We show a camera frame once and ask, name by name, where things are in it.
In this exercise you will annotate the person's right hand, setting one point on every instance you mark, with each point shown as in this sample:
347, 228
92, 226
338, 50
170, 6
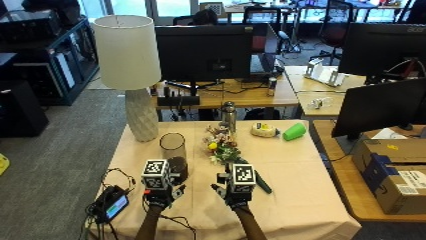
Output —
234, 197

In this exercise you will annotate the person's left hand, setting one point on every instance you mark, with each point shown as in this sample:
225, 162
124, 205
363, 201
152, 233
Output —
158, 196

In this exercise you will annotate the flower bouquet with green stems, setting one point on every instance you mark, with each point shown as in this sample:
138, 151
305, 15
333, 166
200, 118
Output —
221, 146

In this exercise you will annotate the white marker cube right glove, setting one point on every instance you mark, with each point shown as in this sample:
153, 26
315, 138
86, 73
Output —
242, 178

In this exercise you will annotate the white marker cube glove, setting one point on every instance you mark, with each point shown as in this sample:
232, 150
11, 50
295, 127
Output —
242, 178
156, 174

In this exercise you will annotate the white marker cube left glove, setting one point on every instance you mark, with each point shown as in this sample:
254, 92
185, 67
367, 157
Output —
156, 174

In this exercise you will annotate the beige tablecloth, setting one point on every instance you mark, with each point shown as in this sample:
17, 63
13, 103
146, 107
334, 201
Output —
283, 186

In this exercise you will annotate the black device with screen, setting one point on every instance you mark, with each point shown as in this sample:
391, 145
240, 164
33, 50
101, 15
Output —
113, 204

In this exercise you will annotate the steel water bottle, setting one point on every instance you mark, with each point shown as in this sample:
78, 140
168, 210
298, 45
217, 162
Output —
229, 116

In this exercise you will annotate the green plastic cup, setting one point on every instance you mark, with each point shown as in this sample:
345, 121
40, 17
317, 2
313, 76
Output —
294, 132

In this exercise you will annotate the wooden desk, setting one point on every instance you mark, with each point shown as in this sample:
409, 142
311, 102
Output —
350, 186
319, 93
248, 95

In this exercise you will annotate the drink can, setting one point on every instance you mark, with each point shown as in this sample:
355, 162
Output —
271, 86

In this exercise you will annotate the small white gadget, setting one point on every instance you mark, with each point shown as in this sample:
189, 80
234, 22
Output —
318, 103

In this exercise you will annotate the white table lamp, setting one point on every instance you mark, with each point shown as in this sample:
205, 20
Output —
128, 56

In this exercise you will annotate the black computer monitor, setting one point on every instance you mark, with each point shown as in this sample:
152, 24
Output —
381, 106
381, 50
201, 50

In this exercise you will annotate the cardboard box with blue tape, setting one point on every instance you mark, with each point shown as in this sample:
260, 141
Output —
394, 176

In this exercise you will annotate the white desk stand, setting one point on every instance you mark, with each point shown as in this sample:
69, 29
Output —
323, 72

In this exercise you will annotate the yellow floor object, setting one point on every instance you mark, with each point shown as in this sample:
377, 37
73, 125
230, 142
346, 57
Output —
3, 164

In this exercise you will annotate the black cabinet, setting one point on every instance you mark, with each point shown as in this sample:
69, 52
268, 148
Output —
20, 110

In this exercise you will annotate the dark blue shelf rack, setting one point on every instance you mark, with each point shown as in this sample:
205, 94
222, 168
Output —
53, 63

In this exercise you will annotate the printed marker board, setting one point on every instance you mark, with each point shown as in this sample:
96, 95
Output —
213, 9

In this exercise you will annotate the red black office chair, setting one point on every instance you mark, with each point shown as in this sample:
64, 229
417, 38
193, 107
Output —
334, 30

